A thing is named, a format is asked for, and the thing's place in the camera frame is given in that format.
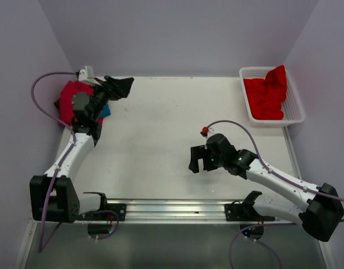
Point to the blue folded t-shirt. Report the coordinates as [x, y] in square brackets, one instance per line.
[105, 112]

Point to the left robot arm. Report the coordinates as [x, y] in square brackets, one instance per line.
[53, 196]

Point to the dark maroon folded t-shirt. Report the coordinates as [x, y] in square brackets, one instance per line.
[57, 104]

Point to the crimson t-shirt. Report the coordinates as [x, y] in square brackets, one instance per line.
[66, 95]

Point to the white plastic basket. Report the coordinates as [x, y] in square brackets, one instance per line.
[291, 107]

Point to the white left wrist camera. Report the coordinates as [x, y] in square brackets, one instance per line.
[86, 75]

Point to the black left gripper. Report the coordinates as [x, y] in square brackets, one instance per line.
[117, 88]

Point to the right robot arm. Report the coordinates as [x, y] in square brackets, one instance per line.
[315, 208]

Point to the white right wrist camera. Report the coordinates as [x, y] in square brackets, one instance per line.
[207, 132]

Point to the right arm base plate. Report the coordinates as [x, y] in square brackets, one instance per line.
[243, 211]

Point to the bright red t-shirt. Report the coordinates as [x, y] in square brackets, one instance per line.
[266, 95]

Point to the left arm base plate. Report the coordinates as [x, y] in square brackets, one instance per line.
[110, 212]

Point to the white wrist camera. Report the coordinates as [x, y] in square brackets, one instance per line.
[207, 132]
[86, 75]

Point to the aluminium mounting rail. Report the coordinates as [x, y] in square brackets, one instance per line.
[175, 210]

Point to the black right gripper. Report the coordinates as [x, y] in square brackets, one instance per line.
[197, 152]

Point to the pink folded t-shirt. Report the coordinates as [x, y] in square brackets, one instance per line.
[68, 121]

